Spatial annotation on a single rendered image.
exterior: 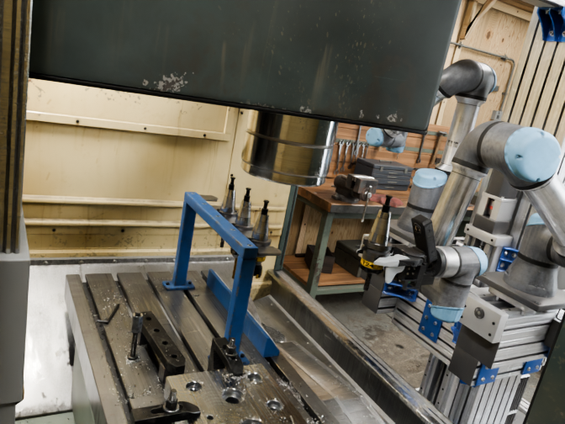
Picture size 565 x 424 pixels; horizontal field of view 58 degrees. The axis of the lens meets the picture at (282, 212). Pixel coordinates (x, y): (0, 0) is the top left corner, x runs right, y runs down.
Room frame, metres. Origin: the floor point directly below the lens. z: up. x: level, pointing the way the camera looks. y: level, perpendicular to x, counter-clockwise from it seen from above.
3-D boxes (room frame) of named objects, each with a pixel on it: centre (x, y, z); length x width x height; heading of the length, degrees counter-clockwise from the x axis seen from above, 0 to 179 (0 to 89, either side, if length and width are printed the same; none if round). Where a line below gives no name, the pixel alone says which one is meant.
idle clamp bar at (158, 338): (1.13, 0.24, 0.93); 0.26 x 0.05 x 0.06; 36
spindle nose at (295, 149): (0.91, 0.01, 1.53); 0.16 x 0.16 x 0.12
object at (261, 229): (1.25, 0.05, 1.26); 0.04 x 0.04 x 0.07
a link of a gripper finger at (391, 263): (1.04, -0.25, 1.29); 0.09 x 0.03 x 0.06; 135
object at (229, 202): (1.44, 0.16, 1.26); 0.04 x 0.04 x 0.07
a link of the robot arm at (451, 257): (1.16, -0.39, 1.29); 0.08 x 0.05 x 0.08; 31
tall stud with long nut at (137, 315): (1.11, 0.30, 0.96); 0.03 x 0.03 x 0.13
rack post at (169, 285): (1.56, 0.29, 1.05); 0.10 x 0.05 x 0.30; 121
